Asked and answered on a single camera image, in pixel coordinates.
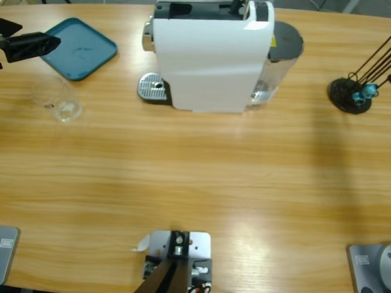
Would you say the blue coffee capsule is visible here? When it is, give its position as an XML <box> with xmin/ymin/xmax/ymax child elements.
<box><xmin>350</xmin><ymin>91</ymin><xmax>366</xmax><ymax>106</ymax></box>
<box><xmin>363</xmin><ymin>83</ymin><xmax>380</xmax><ymax>98</ymax></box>

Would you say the teal square plastic tray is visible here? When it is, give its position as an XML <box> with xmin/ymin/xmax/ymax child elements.
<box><xmin>40</xmin><ymin>16</ymin><xmax>120</xmax><ymax>85</ymax></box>

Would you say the orange cable bundle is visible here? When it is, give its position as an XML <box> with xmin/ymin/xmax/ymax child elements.
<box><xmin>189</xmin><ymin>282</ymin><xmax>212</xmax><ymax>293</ymax></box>

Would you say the grey coffee machine lever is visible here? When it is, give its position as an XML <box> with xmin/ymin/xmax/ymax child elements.
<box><xmin>229</xmin><ymin>0</ymin><xmax>249</xmax><ymax>16</ymax></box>

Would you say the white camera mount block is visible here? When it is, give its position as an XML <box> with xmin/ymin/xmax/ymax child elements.
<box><xmin>141</xmin><ymin>228</ymin><xmax>215</xmax><ymax>293</ymax></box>

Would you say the white capsule coffee machine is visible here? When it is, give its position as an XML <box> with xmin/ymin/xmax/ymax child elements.
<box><xmin>136</xmin><ymin>0</ymin><xmax>276</xmax><ymax>117</ymax></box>

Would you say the white paper tag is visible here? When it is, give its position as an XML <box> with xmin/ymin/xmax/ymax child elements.
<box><xmin>131</xmin><ymin>233</ymin><xmax>151</xmax><ymax>253</ymax></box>

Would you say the dark camera post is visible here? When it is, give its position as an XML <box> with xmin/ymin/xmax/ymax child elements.
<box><xmin>128</xmin><ymin>227</ymin><xmax>192</xmax><ymax>293</ymax></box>

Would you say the grey metal leg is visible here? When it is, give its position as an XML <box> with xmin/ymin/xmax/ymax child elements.
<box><xmin>342</xmin><ymin>0</ymin><xmax>363</xmax><ymax>14</ymax></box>

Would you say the clear drinking glass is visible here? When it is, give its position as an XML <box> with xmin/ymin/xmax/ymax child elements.
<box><xmin>31</xmin><ymin>75</ymin><xmax>86</xmax><ymax>125</ymax></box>

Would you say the clear water tank black lid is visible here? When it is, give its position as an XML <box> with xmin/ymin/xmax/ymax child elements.
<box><xmin>246</xmin><ymin>20</ymin><xmax>306</xmax><ymax>109</ymax></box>

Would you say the black capsule holder with rods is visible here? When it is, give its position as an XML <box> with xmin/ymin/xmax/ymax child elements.
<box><xmin>326</xmin><ymin>17</ymin><xmax>391</xmax><ymax>117</ymax></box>

